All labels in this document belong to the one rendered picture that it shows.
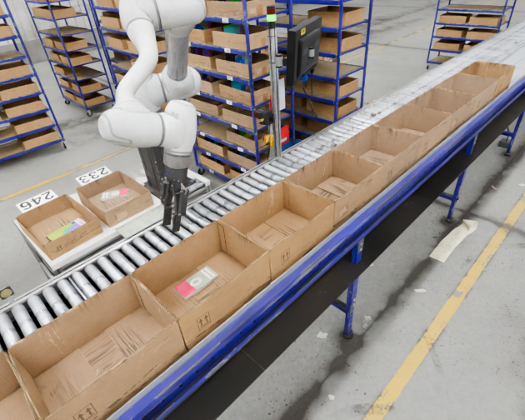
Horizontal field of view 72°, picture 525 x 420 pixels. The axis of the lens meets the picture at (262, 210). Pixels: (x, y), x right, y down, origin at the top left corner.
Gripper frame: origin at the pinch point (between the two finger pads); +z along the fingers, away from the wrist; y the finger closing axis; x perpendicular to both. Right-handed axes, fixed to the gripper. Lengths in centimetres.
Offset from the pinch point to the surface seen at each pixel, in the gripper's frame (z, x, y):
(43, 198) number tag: 35, 7, 114
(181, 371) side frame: 32.4, 15.8, -34.2
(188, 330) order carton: 23.6, 10.2, -28.7
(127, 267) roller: 42, -5, 38
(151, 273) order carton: 20.2, 6.7, 0.0
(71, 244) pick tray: 44, 8, 72
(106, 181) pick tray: 27, -28, 111
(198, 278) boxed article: 24.0, -9.9, -7.1
